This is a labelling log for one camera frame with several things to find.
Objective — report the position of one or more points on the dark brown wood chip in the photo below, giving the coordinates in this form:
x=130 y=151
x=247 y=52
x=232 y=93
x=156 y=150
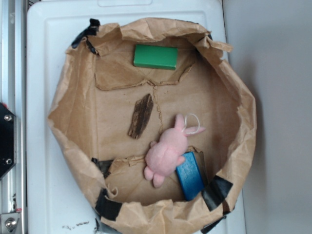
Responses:
x=141 y=116

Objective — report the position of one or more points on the pink plush bunny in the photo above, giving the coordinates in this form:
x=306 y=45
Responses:
x=166 y=154

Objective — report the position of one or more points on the green wooden block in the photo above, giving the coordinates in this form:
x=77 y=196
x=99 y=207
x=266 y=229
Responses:
x=158 y=57

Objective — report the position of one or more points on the blue wooden block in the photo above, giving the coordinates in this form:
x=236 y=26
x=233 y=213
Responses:
x=189 y=177

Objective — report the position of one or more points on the brown paper bag tray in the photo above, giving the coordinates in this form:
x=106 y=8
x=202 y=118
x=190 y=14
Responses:
x=92 y=112

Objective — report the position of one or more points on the white plastic bin lid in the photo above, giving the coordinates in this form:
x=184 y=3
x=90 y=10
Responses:
x=55 y=203

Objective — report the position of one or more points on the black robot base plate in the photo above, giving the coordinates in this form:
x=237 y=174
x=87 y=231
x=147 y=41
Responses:
x=7 y=140

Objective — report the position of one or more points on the aluminium frame rail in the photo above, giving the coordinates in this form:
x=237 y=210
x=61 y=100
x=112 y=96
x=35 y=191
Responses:
x=13 y=195

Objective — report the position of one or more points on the metal corner bracket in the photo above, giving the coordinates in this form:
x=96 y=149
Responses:
x=9 y=223

